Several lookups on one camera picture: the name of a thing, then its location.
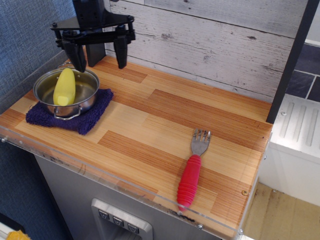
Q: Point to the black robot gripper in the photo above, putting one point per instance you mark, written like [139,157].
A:
[93,24]

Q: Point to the yellow toy banana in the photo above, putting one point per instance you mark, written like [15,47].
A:
[65,88]

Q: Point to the small stainless steel pot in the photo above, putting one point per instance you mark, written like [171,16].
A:
[87,85]

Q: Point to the purple folded cloth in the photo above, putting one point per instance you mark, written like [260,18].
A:
[82,124]

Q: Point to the clear acrylic table edge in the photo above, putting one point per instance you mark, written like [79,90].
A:
[74,183]

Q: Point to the silver panel with buttons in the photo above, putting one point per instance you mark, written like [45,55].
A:
[116,224]

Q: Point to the yellow black object bottom left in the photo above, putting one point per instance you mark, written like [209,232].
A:
[17,235]

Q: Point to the white ribbed sink unit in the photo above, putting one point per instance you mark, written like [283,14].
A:
[292,158]

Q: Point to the left dark vertical post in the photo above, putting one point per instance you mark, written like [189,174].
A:
[95,53]

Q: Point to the dark vertical post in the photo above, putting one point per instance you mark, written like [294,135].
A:
[299,41]
[95,53]

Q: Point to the red handled metal fork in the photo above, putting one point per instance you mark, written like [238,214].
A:
[188,185]

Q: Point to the right dark vertical post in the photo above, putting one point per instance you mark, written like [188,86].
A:
[299,41]

